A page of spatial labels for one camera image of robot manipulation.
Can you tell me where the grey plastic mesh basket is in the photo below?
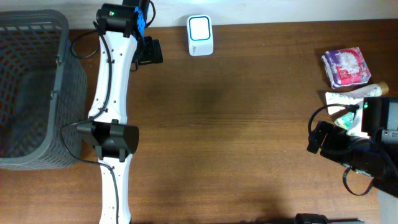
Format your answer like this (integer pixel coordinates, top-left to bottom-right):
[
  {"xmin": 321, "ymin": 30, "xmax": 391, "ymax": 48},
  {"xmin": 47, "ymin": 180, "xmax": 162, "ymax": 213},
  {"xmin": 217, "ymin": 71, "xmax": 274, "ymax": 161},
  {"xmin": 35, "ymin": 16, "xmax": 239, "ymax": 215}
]
[{"xmin": 1, "ymin": 10, "xmax": 87, "ymax": 170}]

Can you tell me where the white barcode scanner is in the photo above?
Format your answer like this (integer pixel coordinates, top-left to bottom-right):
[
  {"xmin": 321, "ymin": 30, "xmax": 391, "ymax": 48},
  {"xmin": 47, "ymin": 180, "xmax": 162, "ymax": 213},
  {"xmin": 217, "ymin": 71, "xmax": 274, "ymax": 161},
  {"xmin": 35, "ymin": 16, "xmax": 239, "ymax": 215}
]
[{"xmin": 187, "ymin": 15, "xmax": 214, "ymax": 57}]

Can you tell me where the red purple plastic pack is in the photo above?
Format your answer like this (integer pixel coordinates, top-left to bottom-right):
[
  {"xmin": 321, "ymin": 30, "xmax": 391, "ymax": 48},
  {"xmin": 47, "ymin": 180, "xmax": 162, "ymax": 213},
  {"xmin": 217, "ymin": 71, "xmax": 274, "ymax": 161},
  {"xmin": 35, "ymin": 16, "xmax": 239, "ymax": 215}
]
[{"xmin": 321, "ymin": 47, "xmax": 371, "ymax": 89}]

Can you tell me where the teal Kleenex tissue pack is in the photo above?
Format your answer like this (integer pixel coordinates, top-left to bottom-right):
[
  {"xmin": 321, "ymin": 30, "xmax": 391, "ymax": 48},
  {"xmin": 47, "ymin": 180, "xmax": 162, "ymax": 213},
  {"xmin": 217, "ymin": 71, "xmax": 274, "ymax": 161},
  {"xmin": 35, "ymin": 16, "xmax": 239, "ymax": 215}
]
[{"xmin": 334, "ymin": 112, "xmax": 355, "ymax": 130}]

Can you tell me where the white tube brown cap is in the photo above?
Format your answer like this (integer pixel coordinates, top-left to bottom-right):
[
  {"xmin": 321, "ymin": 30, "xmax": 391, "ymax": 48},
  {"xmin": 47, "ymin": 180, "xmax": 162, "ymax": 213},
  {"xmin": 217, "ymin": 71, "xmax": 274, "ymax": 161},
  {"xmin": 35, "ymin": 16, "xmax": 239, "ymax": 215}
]
[{"xmin": 325, "ymin": 82, "xmax": 389, "ymax": 105}]

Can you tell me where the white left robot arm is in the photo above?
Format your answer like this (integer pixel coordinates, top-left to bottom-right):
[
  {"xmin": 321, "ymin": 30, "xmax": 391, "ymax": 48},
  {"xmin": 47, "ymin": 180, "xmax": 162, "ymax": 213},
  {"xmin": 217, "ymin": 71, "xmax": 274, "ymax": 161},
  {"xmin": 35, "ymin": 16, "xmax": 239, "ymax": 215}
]
[{"xmin": 76, "ymin": 1, "xmax": 163, "ymax": 223}]

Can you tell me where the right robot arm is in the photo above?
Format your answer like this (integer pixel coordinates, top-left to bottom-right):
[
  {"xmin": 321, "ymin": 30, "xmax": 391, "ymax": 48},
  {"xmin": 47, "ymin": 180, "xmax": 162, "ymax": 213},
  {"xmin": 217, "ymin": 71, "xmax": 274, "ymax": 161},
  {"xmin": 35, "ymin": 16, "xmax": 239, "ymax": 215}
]
[{"xmin": 307, "ymin": 96, "xmax": 397, "ymax": 223}]

